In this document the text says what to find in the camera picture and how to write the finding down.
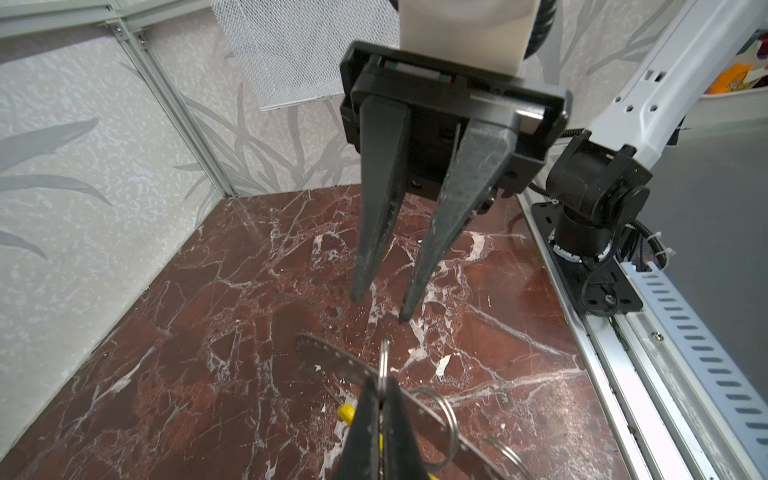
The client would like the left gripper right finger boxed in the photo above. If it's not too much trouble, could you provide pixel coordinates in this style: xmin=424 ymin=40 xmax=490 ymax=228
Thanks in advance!
xmin=381 ymin=377 xmax=429 ymax=480

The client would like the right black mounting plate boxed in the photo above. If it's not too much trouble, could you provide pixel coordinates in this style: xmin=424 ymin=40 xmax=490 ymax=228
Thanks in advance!
xmin=531 ymin=202 xmax=644 ymax=316

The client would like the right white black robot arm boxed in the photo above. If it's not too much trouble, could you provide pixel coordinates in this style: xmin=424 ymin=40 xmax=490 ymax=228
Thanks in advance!
xmin=340 ymin=1 xmax=767 ymax=322

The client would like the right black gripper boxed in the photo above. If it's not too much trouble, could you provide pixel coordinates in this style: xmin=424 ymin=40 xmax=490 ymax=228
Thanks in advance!
xmin=340 ymin=41 xmax=572 ymax=323

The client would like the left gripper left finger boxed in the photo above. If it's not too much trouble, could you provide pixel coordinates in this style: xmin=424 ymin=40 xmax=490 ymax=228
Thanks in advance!
xmin=333 ymin=378 xmax=380 ymax=480

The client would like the slotted grey cable duct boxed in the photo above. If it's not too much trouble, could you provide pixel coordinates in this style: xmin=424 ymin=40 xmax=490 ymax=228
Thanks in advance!
xmin=622 ymin=263 xmax=767 ymax=479

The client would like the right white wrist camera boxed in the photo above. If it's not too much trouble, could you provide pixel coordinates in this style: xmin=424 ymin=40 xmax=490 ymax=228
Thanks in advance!
xmin=398 ymin=0 xmax=540 ymax=76

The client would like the white wire mesh basket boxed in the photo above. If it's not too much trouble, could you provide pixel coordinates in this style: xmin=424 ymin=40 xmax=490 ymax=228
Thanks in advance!
xmin=211 ymin=0 xmax=399 ymax=111

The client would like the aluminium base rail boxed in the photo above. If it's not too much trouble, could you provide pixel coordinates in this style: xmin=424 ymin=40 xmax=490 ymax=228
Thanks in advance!
xmin=519 ymin=193 xmax=757 ymax=479

